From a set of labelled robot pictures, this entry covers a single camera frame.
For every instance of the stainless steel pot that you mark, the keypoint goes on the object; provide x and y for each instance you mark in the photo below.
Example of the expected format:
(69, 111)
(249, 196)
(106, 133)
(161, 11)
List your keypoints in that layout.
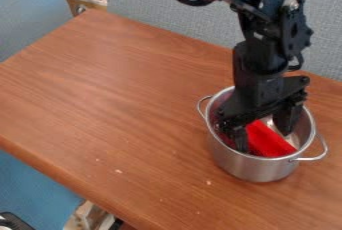
(259, 168)

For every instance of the wooden table leg frame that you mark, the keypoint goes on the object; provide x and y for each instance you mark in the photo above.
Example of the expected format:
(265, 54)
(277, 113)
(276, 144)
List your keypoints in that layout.
(90, 217)

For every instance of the red plastic block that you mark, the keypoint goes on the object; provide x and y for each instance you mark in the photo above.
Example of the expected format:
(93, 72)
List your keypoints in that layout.
(265, 142)

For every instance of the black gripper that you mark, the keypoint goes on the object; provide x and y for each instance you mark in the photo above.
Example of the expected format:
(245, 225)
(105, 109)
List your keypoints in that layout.
(264, 93)

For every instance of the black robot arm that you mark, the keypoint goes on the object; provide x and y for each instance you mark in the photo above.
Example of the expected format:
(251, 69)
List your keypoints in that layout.
(277, 35)

